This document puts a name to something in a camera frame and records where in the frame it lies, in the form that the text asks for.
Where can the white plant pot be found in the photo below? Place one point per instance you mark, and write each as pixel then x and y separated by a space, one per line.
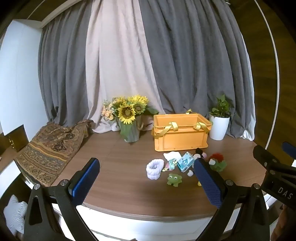
pixel 218 128

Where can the small white plush piece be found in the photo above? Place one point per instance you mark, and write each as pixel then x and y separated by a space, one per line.
pixel 190 173

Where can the small pale flower bunch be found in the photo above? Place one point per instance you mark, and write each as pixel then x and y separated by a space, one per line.
pixel 108 113

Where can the person's right hand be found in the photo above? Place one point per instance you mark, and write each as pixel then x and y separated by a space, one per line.
pixel 286 224

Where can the white folded cloth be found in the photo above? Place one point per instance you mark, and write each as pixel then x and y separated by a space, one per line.
pixel 172 154

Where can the orange plastic crate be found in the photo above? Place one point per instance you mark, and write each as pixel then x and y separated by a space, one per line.
pixel 180 141

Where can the grey ribbed vase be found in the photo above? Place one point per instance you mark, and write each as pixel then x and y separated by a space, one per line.
pixel 131 132

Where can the blue tissue pack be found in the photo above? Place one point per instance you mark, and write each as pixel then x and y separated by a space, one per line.
pixel 185 162

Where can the white fluffy scrunchie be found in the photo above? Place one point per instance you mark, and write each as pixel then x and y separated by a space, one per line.
pixel 154 170

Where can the green frog toy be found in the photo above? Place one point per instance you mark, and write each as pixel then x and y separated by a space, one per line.
pixel 174 179

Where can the red and green fluffy plush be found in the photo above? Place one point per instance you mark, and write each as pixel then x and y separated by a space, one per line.
pixel 217 162

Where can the sunflower bouquet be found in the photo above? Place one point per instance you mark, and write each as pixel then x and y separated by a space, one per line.
pixel 126 112

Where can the grey curtain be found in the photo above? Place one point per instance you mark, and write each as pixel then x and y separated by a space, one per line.
pixel 196 58
pixel 64 69

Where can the pastel printed cloth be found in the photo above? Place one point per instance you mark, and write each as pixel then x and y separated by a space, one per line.
pixel 170 165

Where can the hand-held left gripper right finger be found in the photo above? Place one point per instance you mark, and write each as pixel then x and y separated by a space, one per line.
pixel 208 185

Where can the white curtain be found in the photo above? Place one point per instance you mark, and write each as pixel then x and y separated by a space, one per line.
pixel 120 58

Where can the black mouse plush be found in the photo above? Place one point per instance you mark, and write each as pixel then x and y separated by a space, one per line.
pixel 198 153

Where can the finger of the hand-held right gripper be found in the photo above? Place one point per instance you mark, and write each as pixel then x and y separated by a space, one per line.
pixel 290 150
pixel 263 155

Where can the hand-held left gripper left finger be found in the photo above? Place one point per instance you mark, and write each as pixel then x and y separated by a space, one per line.
pixel 84 183

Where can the brown patterned cloth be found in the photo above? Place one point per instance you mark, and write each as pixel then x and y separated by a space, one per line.
pixel 46 150

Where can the striped white cloth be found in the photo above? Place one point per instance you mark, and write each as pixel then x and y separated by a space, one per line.
pixel 16 213

